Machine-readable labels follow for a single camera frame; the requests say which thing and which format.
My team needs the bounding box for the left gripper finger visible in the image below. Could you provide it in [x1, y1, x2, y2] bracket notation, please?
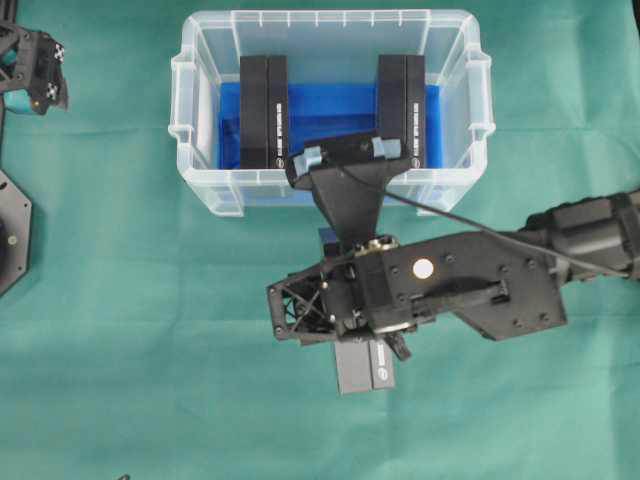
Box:
[4, 90, 48, 115]

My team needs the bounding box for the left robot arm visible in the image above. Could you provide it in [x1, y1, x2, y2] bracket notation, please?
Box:
[1, 1, 69, 115]

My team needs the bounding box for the black cable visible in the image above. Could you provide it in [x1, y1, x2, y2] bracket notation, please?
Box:
[339, 167, 640, 276]

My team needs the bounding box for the blue liner sheet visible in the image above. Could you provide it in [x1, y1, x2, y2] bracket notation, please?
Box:
[217, 83, 445, 169]

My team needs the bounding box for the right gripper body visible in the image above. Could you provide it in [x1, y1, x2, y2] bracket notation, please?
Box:
[266, 234, 416, 360]

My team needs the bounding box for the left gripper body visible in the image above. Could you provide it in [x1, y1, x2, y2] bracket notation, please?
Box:
[1, 27, 69, 112]

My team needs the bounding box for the clear plastic storage case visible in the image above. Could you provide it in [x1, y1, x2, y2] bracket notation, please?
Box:
[168, 9, 495, 217]

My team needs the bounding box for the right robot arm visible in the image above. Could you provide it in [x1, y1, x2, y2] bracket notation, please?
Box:
[266, 192, 639, 360]

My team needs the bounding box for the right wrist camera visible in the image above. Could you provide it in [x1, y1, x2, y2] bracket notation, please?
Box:
[285, 131, 413, 248]

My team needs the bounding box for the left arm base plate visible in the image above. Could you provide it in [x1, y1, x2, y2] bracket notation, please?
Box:
[0, 171, 32, 294]

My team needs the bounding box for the black camera box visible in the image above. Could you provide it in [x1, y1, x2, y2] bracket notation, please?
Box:
[333, 340, 396, 395]
[240, 55, 289, 170]
[376, 54, 427, 169]

